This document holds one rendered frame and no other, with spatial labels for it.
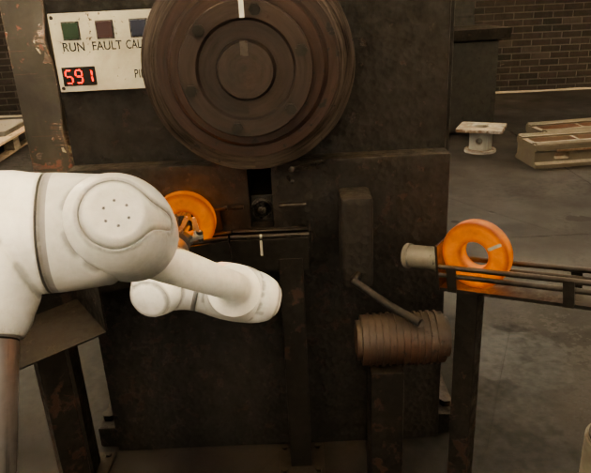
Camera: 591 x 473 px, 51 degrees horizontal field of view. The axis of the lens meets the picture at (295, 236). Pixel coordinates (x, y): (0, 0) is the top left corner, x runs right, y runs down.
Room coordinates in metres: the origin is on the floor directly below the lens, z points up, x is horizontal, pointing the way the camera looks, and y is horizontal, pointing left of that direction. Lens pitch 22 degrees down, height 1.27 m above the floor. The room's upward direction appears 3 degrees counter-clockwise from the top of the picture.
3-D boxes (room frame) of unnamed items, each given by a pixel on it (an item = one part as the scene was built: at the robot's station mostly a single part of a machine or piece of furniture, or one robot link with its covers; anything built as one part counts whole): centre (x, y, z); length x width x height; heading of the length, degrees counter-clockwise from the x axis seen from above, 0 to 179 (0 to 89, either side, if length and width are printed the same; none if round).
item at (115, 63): (1.56, 0.42, 1.15); 0.26 x 0.02 x 0.18; 89
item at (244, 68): (1.35, 0.09, 1.11); 0.28 x 0.06 x 0.28; 89
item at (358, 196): (1.46, -0.15, 0.68); 0.11 x 0.08 x 0.24; 179
